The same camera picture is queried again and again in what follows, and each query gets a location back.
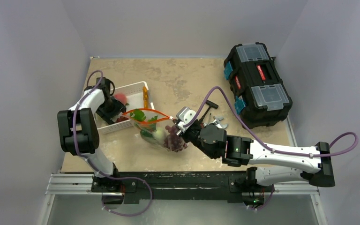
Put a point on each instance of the red grape bunch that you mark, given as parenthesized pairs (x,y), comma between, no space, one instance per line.
(173,142)

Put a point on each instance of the aluminium frame rail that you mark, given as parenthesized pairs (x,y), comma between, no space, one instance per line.
(69,200)

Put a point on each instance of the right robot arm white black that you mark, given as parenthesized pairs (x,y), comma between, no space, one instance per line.
(310,164)

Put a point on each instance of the orange carrot with leaves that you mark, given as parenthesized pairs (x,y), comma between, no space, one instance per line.
(144,118)

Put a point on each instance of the black toolbox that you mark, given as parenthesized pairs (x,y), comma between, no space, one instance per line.
(261,99)

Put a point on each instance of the black rubber mallet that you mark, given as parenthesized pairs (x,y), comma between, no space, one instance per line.
(210,105)

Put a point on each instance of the pink peach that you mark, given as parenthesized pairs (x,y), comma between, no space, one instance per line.
(121,97)

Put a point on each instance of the white radish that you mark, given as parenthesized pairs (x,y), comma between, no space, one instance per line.
(159,135)

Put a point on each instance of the adjustable wrench red handle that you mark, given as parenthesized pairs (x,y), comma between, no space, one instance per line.
(217,122)

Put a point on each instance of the green cucumber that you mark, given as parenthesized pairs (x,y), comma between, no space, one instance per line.
(147,136)

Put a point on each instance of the white perforated plastic basket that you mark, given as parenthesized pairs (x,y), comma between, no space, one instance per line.
(134,93)

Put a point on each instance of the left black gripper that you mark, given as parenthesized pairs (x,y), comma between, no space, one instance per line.
(118,108)

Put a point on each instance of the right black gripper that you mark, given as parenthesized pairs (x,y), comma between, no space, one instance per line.
(185,132)

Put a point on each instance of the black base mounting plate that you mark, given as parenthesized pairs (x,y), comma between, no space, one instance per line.
(230,186)

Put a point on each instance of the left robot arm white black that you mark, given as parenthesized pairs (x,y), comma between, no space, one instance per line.
(79,134)

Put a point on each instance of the clear zip bag orange zipper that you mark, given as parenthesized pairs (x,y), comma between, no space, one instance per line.
(157,128)

